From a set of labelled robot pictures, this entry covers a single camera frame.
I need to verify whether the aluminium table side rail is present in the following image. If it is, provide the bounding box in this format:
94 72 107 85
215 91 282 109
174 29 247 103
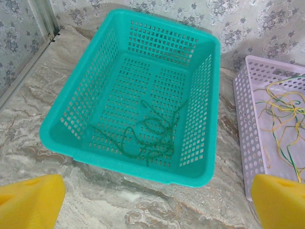
0 35 54 109

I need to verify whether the lilac plastic basket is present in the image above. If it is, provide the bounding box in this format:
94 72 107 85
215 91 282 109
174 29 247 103
233 55 305 202

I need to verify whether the aluminium corner post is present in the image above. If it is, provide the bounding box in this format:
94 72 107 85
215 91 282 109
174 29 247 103
27 0 60 42

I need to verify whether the short green cable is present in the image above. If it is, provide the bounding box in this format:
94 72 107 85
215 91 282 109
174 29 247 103
140 99 189 144

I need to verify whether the long green cable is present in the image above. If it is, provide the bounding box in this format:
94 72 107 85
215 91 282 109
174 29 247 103
91 116 176 167

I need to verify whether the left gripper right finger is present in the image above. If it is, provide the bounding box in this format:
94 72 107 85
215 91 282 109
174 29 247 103
252 174 305 229

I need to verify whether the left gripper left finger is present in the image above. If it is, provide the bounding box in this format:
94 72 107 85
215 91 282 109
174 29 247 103
0 174 66 229

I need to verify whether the yellow green striped cable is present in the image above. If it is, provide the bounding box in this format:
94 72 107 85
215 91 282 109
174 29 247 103
256 75 305 184

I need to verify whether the teal plastic basket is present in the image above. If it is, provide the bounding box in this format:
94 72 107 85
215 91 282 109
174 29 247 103
39 9 222 188

